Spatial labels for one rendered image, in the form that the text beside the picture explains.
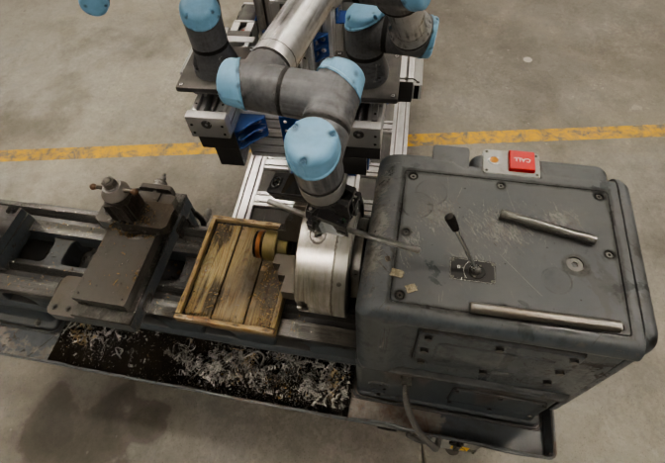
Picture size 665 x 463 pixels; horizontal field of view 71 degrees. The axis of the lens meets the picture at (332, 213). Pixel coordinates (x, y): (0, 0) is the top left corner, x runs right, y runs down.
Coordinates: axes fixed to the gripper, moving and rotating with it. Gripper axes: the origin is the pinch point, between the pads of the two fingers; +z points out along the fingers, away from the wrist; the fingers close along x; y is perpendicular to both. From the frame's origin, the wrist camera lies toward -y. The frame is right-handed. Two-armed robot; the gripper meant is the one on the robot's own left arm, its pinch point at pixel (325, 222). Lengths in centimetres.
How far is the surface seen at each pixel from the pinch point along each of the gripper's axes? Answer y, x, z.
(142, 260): -55, -21, 38
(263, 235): -19.9, -2.6, 25.6
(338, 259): 3.2, -3.3, 13.9
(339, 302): 6.3, -11.3, 20.6
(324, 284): 1.8, -9.4, 17.0
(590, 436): 107, -8, 131
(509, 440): 64, -23, 75
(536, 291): 44.1, 4.9, 9.0
